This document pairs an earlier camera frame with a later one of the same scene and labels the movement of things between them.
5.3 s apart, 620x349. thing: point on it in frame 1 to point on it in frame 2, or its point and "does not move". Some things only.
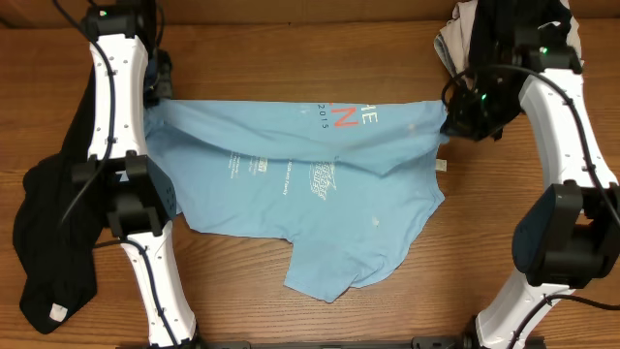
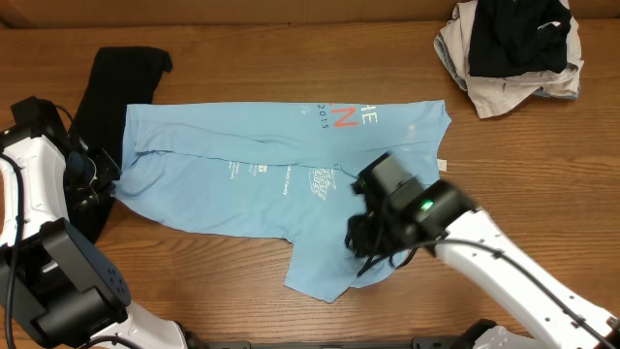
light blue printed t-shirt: x=347 y=184 does not move
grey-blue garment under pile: x=444 y=52 does not move
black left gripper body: x=158 y=90 to x=100 y=171
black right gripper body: x=465 y=122 to x=361 y=236
